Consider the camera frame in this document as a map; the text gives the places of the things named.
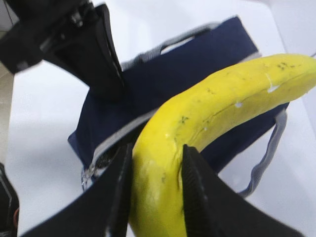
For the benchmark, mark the navy blue lunch bag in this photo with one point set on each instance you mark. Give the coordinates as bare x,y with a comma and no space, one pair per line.
153,77

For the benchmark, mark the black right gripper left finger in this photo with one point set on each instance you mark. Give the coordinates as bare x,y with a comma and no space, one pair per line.
101,211

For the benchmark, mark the yellow banana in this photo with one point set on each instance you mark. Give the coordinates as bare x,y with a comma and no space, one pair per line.
198,116

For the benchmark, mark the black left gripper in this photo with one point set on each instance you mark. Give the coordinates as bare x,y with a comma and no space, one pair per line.
71,34

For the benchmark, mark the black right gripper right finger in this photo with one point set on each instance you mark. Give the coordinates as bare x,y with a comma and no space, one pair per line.
213,209

